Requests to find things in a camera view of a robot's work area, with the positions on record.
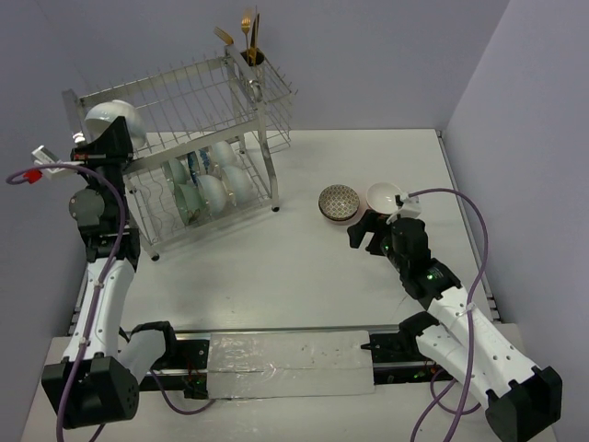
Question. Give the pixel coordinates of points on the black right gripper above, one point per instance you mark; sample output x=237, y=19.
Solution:
x=371, y=223

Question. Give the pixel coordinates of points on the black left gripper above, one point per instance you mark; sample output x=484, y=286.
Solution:
x=103, y=156

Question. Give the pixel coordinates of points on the white orange bottom bowl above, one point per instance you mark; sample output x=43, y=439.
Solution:
x=381, y=197

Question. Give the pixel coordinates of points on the blue floral bowl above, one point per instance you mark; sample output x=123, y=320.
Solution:
x=204, y=160

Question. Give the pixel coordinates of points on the mint bowl gold rim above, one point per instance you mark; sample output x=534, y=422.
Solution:
x=189, y=202

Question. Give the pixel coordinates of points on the white bowl orange stack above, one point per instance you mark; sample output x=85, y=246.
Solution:
x=214, y=193

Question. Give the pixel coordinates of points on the white bowl front stack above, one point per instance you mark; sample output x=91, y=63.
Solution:
x=237, y=184

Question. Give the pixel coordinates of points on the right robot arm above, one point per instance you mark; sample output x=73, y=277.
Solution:
x=519, y=399

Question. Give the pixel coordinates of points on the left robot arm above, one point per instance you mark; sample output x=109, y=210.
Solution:
x=97, y=382

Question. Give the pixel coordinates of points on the stainless steel dish rack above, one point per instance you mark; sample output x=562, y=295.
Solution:
x=184, y=110

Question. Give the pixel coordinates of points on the brown lattice pattern bowl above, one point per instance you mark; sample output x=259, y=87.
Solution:
x=338, y=202

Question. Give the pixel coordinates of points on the gold knife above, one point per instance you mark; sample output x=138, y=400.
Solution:
x=253, y=49

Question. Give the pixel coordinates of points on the perforated steel cutlery holder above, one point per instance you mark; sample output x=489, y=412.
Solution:
x=247, y=77

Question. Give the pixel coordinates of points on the gold fork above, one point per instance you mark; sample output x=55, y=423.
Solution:
x=246, y=22

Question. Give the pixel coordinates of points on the taped white cover sheet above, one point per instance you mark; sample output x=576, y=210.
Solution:
x=295, y=364

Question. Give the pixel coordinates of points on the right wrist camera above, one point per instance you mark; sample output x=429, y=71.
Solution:
x=407, y=206

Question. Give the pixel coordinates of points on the black mounting rail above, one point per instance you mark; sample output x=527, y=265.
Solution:
x=394, y=362

